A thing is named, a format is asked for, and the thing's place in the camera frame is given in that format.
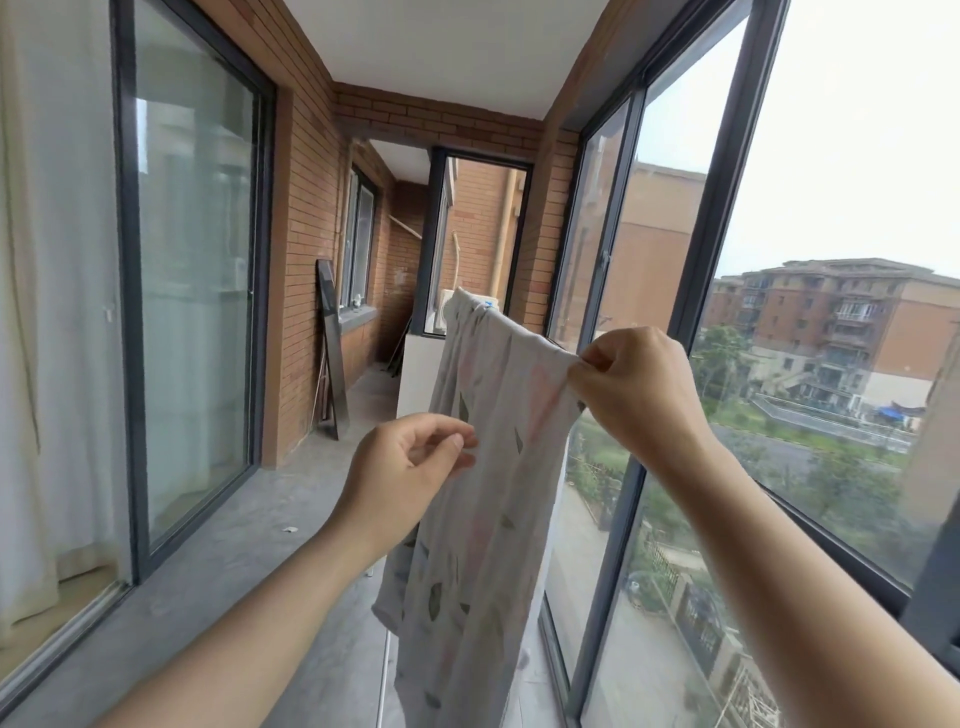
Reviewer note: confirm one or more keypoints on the person's right thumb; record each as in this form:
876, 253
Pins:
583, 394

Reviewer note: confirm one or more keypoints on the person's left thumb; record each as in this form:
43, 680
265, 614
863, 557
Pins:
433, 451

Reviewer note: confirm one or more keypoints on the person's left hand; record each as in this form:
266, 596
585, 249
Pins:
390, 480

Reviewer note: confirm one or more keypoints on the person's right forearm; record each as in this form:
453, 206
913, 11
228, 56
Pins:
787, 585

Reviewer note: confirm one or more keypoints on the white curtain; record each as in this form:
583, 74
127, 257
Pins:
52, 315

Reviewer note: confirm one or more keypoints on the dark-framed balcony window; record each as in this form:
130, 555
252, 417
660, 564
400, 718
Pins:
675, 247

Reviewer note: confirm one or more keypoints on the white leaf-print cloth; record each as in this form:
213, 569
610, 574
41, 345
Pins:
480, 510

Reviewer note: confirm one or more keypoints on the dark leaning board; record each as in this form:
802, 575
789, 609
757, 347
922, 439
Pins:
333, 352

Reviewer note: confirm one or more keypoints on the person's left forearm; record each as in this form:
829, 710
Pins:
255, 637

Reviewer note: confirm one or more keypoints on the person's right hand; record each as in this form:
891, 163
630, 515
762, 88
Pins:
645, 397

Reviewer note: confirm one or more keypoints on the brown apartment building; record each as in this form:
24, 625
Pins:
847, 330

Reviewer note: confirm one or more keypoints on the white low cabinet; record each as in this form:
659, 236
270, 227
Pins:
420, 375

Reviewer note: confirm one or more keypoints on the dark-framed end window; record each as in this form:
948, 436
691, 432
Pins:
480, 225

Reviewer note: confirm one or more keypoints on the small dark-framed wall window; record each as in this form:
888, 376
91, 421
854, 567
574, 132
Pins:
358, 240

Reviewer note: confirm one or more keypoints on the dark-framed sliding glass door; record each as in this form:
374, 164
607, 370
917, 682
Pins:
195, 285

